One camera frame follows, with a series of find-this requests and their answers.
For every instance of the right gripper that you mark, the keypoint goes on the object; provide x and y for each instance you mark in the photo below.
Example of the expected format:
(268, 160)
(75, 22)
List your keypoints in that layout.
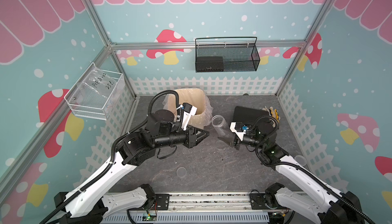
(236, 141)

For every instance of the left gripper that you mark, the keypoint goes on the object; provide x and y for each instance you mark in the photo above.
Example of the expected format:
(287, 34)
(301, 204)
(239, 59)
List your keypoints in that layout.
(191, 135)

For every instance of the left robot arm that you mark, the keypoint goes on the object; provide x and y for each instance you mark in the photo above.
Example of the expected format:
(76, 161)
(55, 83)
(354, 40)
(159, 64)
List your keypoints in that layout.
(166, 125)

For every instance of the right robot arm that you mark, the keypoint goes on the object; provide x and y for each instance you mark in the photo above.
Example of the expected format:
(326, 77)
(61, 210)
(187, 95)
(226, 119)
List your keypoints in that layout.
(322, 204)

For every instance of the black plastic case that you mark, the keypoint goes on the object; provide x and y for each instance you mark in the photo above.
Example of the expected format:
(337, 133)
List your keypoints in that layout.
(246, 115)

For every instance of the clear plastic bin liner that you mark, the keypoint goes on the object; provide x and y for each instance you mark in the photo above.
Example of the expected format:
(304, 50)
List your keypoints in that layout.
(203, 115)

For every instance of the cream trash bin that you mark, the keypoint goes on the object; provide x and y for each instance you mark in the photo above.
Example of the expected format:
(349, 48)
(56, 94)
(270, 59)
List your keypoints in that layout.
(196, 107)

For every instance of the white yellow work gloves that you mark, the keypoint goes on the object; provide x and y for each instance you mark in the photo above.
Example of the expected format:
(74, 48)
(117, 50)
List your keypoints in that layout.
(272, 112)

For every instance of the black box in basket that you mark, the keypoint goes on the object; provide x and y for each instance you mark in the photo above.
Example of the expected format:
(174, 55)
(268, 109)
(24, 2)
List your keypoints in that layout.
(209, 64)

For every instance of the plastic bag in basket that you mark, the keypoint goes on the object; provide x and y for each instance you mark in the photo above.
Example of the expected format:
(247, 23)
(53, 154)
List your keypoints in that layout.
(101, 84)

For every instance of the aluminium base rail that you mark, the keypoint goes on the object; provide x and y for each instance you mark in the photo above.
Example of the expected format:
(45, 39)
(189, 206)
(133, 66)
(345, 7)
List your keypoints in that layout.
(221, 208)

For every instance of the black wire mesh basket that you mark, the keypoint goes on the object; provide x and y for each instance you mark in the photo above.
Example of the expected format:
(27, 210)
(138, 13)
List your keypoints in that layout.
(239, 53)

